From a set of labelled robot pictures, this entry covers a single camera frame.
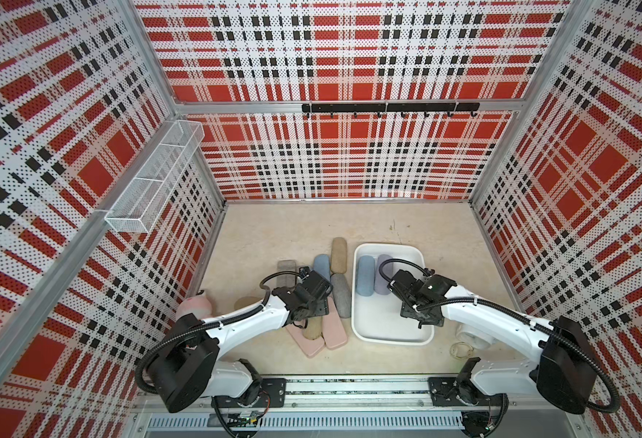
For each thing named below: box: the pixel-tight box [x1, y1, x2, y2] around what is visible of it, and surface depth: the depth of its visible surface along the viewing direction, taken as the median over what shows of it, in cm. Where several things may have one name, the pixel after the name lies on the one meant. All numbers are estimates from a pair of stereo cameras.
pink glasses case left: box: [285, 323, 326, 357], surface depth 82 cm
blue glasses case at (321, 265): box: [312, 253, 332, 282], surface depth 100 cm
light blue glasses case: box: [355, 255, 375, 297], surface depth 94 cm
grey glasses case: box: [330, 272, 353, 319], surface depth 92 cm
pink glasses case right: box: [322, 297, 349, 349], surface depth 84 cm
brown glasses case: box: [302, 315, 322, 341], surface depth 82 cm
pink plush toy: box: [175, 295, 212, 321], surface depth 86 cm
